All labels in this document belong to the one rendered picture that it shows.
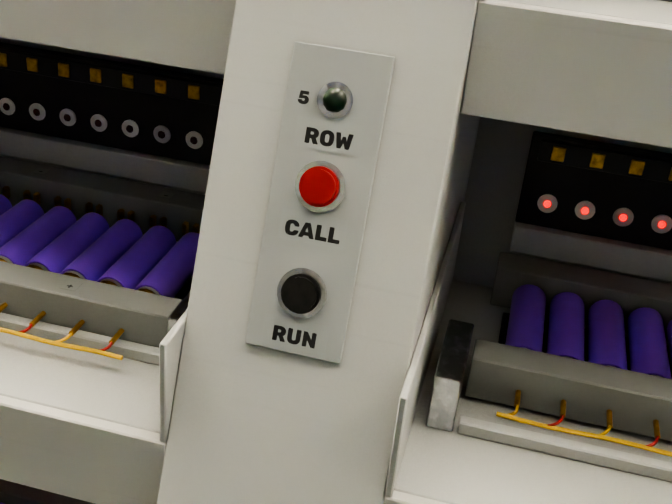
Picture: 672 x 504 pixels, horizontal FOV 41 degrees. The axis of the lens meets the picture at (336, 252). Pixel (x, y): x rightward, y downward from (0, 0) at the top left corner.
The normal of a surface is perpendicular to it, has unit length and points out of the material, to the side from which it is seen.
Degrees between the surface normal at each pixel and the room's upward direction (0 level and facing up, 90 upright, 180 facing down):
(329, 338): 90
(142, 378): 22
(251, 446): 90
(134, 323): 112
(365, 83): 90
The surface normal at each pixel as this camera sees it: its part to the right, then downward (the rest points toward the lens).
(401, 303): -0.19, 0.08
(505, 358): 0.09, -0.88
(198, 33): -0.24, 0.44
